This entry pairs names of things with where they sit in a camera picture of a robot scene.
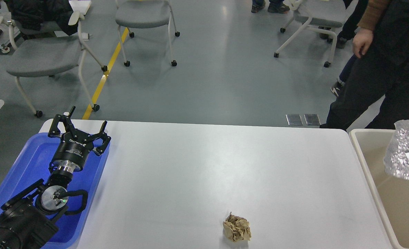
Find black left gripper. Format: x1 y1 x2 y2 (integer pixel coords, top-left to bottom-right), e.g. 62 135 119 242
48 106 112 172

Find crinkled silver foil bag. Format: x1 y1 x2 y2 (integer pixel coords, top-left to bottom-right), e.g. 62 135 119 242
383 120 409 180

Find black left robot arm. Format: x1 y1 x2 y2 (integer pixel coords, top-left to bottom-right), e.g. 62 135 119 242
0 107 111 249

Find bystander bare hand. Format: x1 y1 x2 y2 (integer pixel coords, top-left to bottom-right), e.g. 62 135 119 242
352 27 374 58

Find blue plastic tray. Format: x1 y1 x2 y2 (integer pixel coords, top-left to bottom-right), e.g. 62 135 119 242
0 133 109 249

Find grey chair left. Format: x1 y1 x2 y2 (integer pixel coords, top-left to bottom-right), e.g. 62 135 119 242
6 10 108 118

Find grey chair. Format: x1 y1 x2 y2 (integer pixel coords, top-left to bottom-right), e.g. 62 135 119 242
114 0 180 67
6 10 108 118
274 0 346 68

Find yellow floor tape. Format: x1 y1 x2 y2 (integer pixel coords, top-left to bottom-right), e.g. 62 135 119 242
82 27 129 120

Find black jacket on chair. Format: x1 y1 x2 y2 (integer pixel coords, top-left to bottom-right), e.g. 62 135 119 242
5 0 77 35

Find grey chair middle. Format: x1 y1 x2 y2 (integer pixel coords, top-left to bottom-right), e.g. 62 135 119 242
114 0 180 67

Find crumpled brown paper ball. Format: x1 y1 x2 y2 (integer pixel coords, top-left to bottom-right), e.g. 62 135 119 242
222 212 251 242

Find metal floor plate left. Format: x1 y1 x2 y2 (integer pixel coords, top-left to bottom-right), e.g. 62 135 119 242
286 114 303 126

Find distant person shoes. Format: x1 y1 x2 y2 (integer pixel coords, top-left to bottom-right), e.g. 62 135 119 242
251 0 290 13

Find grey chair right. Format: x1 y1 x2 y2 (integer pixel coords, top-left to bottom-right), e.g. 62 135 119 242
274 0 346 68

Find bystander in dark clothes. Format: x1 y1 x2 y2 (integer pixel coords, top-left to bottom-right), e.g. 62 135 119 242
320 0 409 130

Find beige plastic bin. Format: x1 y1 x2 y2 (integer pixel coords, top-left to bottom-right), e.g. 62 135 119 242
349 129 409 249

